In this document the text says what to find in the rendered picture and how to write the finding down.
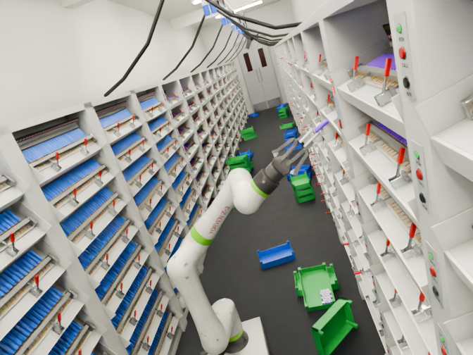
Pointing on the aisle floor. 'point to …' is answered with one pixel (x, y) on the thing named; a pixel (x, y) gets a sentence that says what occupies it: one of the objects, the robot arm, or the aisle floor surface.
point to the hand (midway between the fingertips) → (309, 137)
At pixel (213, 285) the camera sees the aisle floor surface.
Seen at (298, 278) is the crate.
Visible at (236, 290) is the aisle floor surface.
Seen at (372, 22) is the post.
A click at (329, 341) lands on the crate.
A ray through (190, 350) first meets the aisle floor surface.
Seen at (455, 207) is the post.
